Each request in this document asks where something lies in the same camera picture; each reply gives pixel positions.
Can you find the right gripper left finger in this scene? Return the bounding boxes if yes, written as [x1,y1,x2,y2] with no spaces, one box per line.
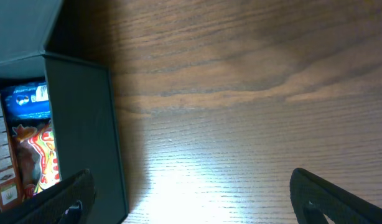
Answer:
[0,169,96,224]

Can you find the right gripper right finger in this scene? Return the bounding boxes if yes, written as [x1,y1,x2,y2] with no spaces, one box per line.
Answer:
[290,168,382,224]

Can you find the brown chocolate milk carton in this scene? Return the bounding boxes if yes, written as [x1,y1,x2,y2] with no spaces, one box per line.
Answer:
[0,95,22,213]

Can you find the gummy worms candy bag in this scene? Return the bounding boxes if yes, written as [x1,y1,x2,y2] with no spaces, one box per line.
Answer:
[9,119,61,200]

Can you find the blue cookie package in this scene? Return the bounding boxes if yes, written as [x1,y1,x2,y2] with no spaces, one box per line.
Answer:
[0,82,51,120]

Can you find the dark green gift box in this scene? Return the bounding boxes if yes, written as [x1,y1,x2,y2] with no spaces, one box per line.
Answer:
[0,0,129,223]

